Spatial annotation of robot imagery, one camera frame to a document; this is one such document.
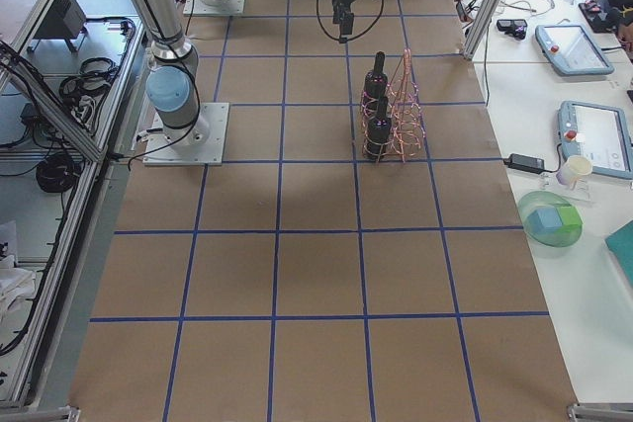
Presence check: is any dark bottle in basket far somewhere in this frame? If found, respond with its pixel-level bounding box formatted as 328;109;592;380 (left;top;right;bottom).
362;51;388;109

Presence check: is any dark bottle in basket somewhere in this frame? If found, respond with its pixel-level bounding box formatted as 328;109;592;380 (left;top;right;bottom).
362;51;388;109
362;96;392;162

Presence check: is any dark bottle in basket near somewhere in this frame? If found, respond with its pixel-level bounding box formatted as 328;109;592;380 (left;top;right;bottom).
362;96;392;162

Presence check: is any teach pendant far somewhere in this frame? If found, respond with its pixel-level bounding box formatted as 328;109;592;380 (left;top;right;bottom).
534;24;614;76

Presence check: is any teach pendant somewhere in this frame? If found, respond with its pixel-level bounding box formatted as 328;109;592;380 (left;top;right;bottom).
534;24;614;76
558;101;632;180

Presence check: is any small black power adapter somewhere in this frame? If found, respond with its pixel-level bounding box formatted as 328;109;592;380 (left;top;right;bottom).
503;153;545;175

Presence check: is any white paper cup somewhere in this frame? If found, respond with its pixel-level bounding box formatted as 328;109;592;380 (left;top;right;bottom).
556;155;593;189

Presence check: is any teach pendant near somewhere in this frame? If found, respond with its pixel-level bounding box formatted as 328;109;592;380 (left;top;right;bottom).
558;101;632;180

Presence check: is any green bowl with blocks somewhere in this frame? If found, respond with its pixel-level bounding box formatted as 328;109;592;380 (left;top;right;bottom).
517;191;583;247

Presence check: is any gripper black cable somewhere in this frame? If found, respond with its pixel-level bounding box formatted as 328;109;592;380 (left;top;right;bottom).
316;0;387;42

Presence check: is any copper wire wine basket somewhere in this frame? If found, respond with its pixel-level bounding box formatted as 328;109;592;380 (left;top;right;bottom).
388;47;425;162

